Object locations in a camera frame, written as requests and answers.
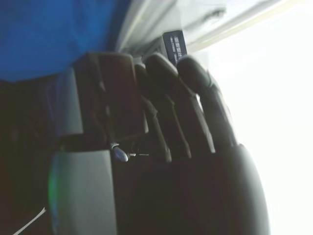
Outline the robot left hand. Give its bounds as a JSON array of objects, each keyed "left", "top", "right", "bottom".
[{"left": 47, "top": 52, "right": 272, "bottom": 235}]

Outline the small dark box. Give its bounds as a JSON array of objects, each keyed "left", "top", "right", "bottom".
[{"left": 162, "top": 30, "right": 188, "bottom": 67}]

